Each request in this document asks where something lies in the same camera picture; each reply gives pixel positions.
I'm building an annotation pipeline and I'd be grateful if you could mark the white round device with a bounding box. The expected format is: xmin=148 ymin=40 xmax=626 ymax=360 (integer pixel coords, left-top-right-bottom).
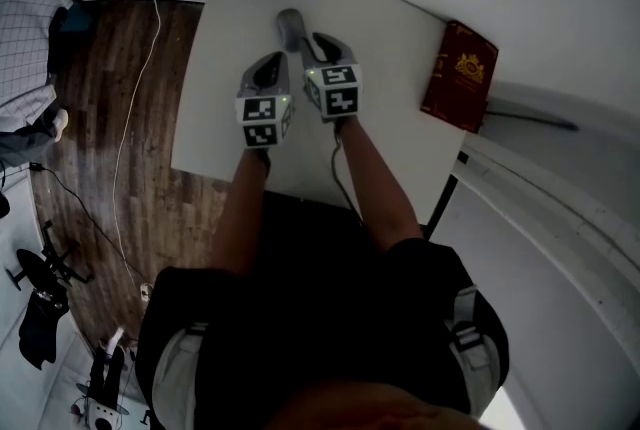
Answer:
xmin=84 ymin=397 xmax=119 ymax=430

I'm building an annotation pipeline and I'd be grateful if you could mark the person's black shirt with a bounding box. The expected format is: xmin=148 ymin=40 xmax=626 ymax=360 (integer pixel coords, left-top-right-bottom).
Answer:
xmin=135 ymin=192 xmax=510 ymax=430

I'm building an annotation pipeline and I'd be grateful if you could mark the white floor cable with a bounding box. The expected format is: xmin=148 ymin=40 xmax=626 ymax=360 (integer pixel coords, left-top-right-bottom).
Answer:
xmin=112 ymin=0 xmax=164 ymax=289

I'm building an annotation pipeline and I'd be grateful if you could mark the white wall pipe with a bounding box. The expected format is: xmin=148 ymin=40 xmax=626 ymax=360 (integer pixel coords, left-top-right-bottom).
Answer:
xmin=449 ymin=170 xmax=640 ymax=369
xmin=459 ymin=133 xmax=640 ymax=264
xmin=457 ymin=150 xmax=640 ymax=299

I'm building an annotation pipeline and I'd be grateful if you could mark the black office chair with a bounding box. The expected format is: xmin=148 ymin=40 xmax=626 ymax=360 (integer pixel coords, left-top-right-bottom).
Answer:
xmin=5 ymin=220 xmax=94 ymax=299

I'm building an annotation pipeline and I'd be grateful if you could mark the dark red hardcover book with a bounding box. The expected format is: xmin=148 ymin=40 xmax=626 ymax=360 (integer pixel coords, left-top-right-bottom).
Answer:
xmin=419 ymin=20 xmax=500 ymax=135

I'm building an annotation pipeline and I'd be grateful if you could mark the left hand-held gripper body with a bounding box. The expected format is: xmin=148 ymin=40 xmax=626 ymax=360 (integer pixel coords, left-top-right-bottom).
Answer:
xmin=234 ymin=93 xmax=297 ymax=150

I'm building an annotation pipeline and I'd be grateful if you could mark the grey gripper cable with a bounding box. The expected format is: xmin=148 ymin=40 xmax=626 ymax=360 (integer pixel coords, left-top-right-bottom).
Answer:
xmin=329 ymin=127 xmax=366 ymax=227

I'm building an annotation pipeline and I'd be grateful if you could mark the black jacket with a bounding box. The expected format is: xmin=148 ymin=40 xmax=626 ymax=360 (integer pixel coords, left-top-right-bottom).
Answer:
xmin=18 ymin=287 xmax=69 ymax=372

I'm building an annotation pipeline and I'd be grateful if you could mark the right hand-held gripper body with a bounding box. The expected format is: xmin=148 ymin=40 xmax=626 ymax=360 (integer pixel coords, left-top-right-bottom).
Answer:
xmin=304 ymin=62 xmax=363 ymax=122

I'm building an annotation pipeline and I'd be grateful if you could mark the grey harness strap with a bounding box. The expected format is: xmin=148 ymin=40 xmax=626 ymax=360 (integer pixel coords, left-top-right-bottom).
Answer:
xmin=149 ymin=322 xmax=209 ymax=430
xmin=444 ymin=285 xmax=501 ymax=419

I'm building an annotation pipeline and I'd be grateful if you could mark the black floor cable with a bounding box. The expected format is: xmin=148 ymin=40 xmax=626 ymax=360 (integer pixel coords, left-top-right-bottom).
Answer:
xmin=29 ymin=161 xmax=151 ymax=282

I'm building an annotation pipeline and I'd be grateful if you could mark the person's right forearm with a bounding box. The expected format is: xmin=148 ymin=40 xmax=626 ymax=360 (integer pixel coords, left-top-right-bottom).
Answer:
xmin=337 ymin=115 xmax=424 ymax=254

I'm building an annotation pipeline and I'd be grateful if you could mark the dark teal seat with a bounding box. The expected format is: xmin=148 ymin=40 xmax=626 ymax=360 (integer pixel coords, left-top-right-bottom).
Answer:
xmin=62 ymin=0 xmax=96 ymax=37

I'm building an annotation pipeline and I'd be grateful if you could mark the person's left forearm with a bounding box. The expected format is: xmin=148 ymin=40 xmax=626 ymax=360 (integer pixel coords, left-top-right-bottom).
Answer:
xmin=212 ymin=145 xmax=271 ymax=277

